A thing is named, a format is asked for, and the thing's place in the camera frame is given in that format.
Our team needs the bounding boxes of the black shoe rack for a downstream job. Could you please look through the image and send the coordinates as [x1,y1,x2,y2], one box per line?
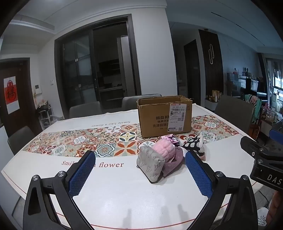
[36,100,56,129]

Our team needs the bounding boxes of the large window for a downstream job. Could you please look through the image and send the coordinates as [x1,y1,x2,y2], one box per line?
[265,57,283,112]

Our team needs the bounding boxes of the dark interior door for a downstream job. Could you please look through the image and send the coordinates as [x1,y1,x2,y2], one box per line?
[183,40,201,105]

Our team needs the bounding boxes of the grey leaf-print pouch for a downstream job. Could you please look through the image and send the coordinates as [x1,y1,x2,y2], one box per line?
[136,145,165,183]

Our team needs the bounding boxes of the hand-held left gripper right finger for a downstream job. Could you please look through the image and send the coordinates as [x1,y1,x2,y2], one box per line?
[185,150,259,230]

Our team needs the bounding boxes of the red white door poster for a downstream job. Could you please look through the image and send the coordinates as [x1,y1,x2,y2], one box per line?
[4,76,20,114]

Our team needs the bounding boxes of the white looped wall ornament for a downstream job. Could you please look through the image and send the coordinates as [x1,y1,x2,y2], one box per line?
[208,44,215,65]

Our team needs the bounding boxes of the grey dining chair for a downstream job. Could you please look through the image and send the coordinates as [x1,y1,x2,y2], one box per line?
[214,95,255,135]
[69,101,102,119]
[8,126,36,155]
[122,94,162,108]

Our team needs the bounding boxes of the white patterned basket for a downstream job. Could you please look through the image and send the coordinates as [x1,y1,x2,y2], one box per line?
[257,207,270,226]

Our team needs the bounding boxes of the hanging colourful clothes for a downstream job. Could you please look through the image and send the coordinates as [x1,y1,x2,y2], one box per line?
[243,94,263,121]

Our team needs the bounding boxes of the cluttered display cabinet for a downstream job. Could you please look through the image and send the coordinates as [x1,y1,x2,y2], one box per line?
[227,73,267,98]

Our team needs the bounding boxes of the brown cardboard box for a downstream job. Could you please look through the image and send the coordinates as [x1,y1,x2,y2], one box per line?
[136,96,193,139]

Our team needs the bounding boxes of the pink fluffy cloth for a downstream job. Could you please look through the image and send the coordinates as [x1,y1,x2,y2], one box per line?
[152,142,176,161]

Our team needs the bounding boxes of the black white patterned cloth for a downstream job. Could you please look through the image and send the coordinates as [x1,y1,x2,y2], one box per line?
[180,135,205,155]

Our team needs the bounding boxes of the white tile-patterned tablecloth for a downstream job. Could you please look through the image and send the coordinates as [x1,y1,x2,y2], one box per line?
[1,104,266,230]

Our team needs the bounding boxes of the brown wooden door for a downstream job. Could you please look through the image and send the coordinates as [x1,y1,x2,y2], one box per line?
[0,58,42,138]

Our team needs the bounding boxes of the mauve towel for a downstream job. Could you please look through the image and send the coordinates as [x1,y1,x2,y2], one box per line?
[162,147,187,177]

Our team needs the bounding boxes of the pink cartoon packet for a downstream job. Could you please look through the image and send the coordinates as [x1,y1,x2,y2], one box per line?
[161,134,180,146]

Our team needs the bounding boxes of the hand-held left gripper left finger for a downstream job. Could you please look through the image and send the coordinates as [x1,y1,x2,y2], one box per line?
[23,150,96,230]

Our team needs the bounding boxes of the dark sliding glass door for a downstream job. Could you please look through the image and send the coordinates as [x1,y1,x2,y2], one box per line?
[54,14,142,119]

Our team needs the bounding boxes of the dark wall panel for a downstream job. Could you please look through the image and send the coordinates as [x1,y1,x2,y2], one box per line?
[198,29,229,98]

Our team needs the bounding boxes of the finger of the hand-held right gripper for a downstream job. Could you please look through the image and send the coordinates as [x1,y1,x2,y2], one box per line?
[269,129,283,144]
[240,136,272,160]

